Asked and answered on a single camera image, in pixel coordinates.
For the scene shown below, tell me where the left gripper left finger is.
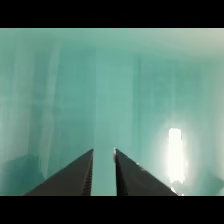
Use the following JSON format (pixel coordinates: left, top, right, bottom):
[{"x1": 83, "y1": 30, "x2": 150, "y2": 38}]
[{"x1": 23, "y1": 148, "x2": 95, "y2": 197}]

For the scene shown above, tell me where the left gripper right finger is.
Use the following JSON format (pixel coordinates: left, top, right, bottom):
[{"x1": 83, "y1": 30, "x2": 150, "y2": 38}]
[{"x1": 113, "y1": 148, "x2": 179, "y2": 197}]

